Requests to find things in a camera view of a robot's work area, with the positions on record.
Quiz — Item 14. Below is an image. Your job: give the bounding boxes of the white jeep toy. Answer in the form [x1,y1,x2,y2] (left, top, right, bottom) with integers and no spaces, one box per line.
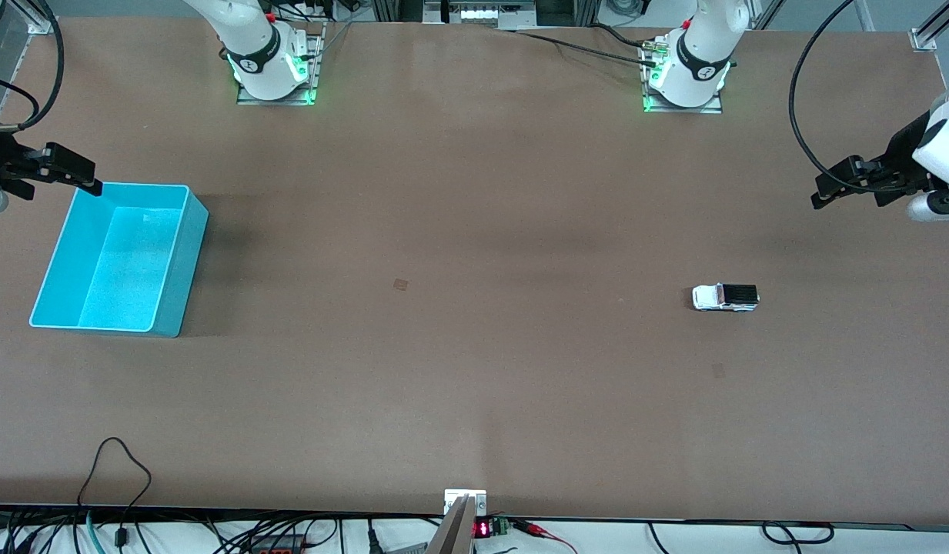
[692,283,760,312]

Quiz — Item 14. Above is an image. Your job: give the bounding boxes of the turquoise plastic bin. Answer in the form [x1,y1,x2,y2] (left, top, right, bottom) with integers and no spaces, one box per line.
[29,182,210,339]

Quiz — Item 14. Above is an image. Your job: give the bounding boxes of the lit control box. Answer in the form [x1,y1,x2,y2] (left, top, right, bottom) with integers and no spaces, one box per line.
[424,0,536,30]

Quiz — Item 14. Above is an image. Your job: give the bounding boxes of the black power strip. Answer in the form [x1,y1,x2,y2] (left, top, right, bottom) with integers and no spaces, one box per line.
[247,533,306,554]

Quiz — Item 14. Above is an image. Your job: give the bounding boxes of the aluminium frame corner bracket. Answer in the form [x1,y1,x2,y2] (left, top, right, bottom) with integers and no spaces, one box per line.
[5,0,59,35]
[909,0,949,53]

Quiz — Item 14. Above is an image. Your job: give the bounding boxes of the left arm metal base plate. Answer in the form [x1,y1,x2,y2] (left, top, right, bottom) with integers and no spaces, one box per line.
[641,38,723,115]

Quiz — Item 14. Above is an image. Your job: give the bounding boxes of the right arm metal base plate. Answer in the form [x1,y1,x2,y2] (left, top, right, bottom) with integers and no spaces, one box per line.
[237,22,325,106]

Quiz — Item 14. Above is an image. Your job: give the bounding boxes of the short black base cable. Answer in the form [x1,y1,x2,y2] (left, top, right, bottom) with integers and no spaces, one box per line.
[590,22,661,49]

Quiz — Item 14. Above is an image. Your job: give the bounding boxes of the long black base cable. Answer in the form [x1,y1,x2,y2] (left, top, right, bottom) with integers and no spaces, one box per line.
[513,29,660,68]

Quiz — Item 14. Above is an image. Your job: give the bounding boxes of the black coiled floor cable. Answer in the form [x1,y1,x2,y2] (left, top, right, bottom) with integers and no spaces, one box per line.
[761,521,835,546]

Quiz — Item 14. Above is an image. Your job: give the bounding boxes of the thin black looped cable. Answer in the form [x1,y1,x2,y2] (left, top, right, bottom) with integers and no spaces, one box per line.
[78,437,153,549]

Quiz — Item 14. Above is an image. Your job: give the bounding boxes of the red clip lead wires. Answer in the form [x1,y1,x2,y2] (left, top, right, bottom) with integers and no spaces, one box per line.
[513,519,579,554]

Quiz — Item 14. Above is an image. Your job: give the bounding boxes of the white metal bracket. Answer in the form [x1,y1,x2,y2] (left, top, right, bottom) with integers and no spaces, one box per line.
[444,489,488,516]

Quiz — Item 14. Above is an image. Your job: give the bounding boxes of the grey camera mount bar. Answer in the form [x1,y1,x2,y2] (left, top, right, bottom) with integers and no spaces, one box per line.
[426,496,476,554]

